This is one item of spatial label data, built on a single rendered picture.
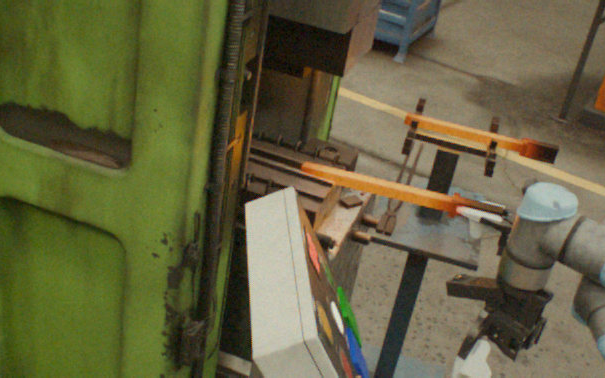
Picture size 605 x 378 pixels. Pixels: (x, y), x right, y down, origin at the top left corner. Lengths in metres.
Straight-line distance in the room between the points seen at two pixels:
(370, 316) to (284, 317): 1.97
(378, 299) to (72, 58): 1.92
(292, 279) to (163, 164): 0.35
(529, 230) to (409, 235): 0.95
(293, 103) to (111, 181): 0.68
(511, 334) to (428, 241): 0.87
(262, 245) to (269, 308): 0.14
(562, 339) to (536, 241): 2.00
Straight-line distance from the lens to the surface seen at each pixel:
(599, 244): 1.12
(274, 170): 1.63
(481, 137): 2.06
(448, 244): 2.07
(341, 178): 1.61
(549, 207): 1.11
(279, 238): 1.06
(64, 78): 1.35
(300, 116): 1.86
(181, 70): 1.16
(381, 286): 3.06
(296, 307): 0.94
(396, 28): 5.40
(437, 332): 2.92
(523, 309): 1.21
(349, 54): 1.40
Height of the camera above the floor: 1.78
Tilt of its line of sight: 30 degrees down
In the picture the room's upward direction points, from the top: 10 degrees clockwise
